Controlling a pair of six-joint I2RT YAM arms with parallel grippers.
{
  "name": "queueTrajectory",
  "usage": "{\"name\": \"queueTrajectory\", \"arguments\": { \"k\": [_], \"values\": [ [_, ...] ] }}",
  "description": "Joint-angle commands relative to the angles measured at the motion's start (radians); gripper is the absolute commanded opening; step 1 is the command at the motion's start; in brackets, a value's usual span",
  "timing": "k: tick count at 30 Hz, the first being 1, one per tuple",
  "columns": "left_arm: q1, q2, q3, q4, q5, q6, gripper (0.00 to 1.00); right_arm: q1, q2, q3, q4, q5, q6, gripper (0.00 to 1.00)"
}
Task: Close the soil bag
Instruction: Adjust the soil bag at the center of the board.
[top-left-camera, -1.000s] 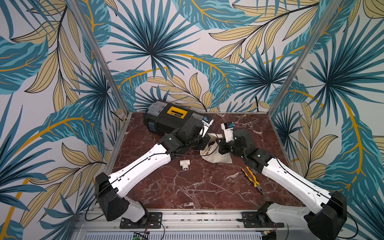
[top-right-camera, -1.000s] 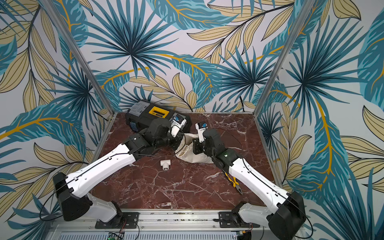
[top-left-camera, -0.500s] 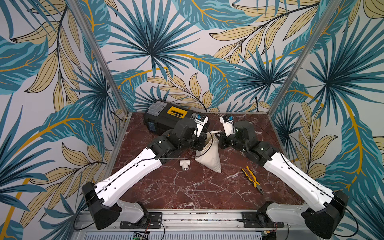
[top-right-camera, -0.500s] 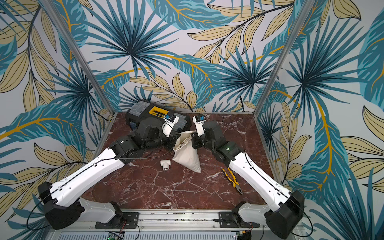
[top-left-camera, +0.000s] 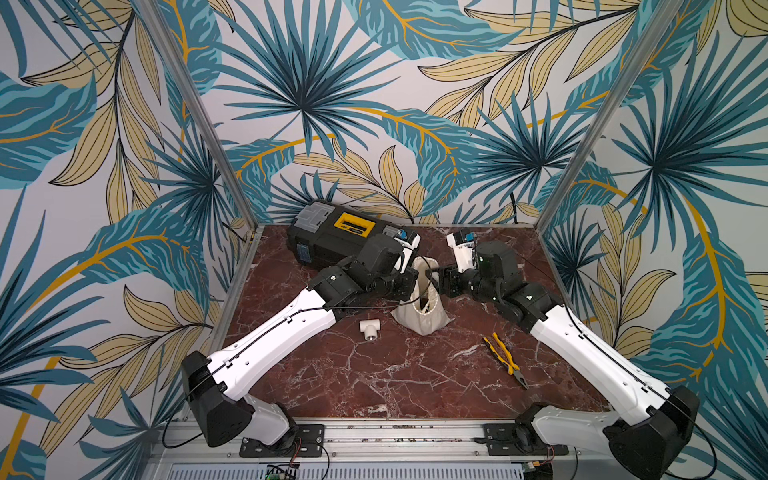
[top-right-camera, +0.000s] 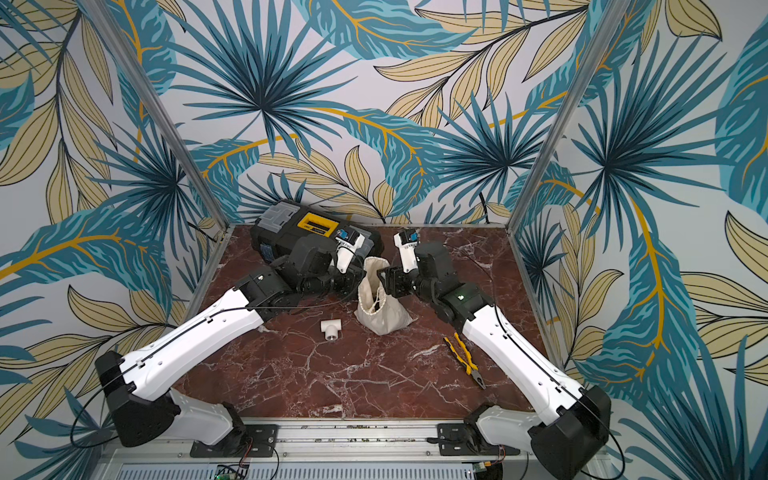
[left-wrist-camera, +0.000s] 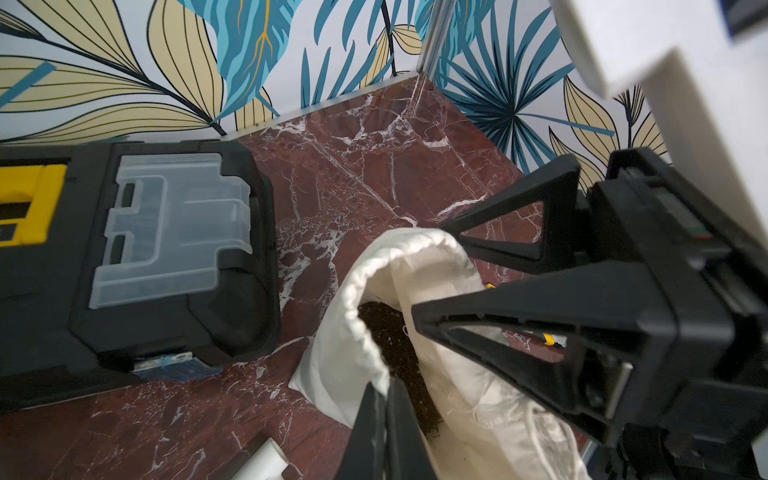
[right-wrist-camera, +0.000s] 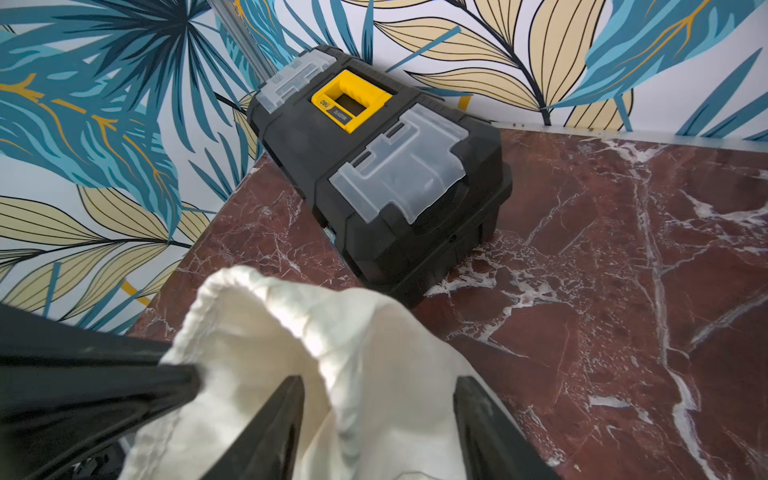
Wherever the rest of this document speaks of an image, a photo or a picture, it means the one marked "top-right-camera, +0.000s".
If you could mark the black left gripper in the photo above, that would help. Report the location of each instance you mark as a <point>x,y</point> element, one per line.
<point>352,278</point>

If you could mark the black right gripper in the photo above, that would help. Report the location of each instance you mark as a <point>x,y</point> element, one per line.
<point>398,282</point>

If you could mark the white cloth soil bag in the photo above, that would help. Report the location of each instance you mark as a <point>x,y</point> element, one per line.
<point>378,311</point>

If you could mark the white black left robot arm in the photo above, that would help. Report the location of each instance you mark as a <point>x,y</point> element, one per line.
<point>138,386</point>

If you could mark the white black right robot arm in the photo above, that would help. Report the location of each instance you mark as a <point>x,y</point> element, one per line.
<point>568,424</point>

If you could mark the white PVC tee fitting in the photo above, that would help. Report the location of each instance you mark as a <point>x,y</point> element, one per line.
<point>331,329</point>

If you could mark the black yellow plastic toolbox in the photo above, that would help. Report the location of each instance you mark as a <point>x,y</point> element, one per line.
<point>288,228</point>

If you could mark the yellow black pliers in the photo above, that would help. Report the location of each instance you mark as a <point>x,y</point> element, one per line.
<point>462,354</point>

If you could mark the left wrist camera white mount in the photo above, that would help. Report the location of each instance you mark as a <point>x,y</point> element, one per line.
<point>349,241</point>

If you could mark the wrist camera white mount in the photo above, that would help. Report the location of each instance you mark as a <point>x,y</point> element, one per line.
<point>349,241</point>
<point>406,241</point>

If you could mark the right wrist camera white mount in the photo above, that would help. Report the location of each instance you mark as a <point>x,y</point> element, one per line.
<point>406,241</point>

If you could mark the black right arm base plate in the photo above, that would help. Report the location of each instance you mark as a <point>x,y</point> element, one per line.
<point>460,439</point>

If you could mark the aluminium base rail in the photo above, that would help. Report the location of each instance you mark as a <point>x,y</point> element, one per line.
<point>327,449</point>

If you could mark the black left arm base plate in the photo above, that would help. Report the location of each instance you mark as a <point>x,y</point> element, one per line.
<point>260,439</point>

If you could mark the left aluminium corner post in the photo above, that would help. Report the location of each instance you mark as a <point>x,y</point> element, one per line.
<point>108,28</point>

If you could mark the aluminium corner post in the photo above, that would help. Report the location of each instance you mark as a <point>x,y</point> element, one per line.
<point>108,28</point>
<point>594,52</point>

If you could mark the right aluminium corner post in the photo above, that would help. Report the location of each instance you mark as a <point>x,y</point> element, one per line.
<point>594,52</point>

